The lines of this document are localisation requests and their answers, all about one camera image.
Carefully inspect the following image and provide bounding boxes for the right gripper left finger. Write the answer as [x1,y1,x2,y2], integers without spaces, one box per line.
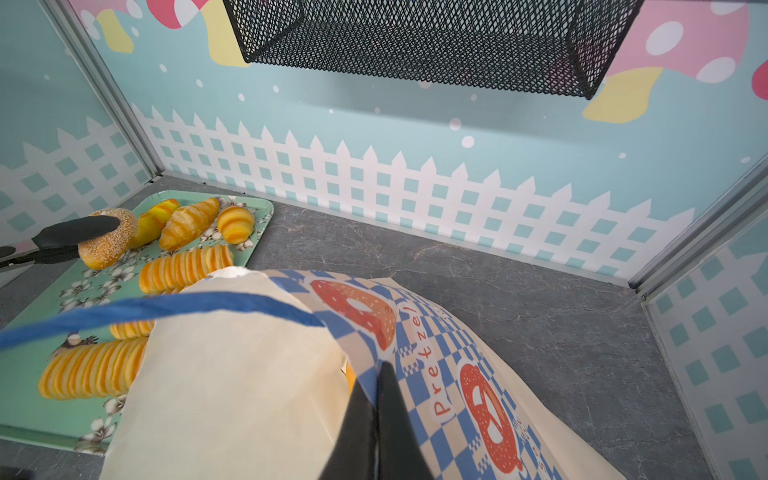
[320,381,378,480]

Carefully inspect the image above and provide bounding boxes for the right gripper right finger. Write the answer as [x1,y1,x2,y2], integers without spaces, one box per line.
[377,362,434,480]

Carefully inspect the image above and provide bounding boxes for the checkered paper bag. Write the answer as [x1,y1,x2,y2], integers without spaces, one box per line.
[0,266,628,480]

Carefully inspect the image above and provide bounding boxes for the long twisted bread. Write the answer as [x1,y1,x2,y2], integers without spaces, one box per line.
[139,245,234,295]

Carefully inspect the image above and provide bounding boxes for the rectangular crusty pastry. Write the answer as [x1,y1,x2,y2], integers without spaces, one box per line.
[38,337,148,400]

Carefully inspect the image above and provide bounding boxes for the egg tart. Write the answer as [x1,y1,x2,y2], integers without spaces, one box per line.
[217,206,255,245]

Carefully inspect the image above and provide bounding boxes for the small croissant bread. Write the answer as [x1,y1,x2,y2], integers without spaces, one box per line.
[158,198,220,252]

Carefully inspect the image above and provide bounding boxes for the yellow curved bread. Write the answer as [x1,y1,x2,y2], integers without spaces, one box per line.
[128,199,180,250]

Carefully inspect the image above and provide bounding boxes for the oval bun bread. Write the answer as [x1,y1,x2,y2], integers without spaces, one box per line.
[78,208,138,270]

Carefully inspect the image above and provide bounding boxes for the black metal tongs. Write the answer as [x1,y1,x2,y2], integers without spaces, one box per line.
[1,215,120,272]

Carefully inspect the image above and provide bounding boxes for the green floral tray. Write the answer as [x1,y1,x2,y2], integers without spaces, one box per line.
[0,189,275,457]

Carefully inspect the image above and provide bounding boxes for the black mesh wall basket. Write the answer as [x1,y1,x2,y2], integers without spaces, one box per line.
[225,0,641,99]

